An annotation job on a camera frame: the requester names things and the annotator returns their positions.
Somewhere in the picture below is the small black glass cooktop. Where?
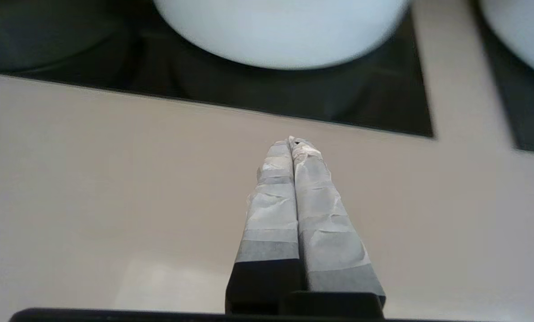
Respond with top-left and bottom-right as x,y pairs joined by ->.
468,0 -> 534,155

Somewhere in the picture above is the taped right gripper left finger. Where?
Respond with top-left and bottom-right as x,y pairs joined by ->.
225,139 -> 304,314

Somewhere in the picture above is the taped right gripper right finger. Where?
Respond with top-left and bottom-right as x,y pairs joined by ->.
289,136 -> 386,307

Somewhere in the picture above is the wide black glass cooktop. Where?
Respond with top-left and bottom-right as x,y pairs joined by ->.
0,0 -> 434,138

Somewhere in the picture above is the white round pot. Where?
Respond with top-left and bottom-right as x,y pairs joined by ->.
153,0 -> 413,71
478,0 -> 534,83

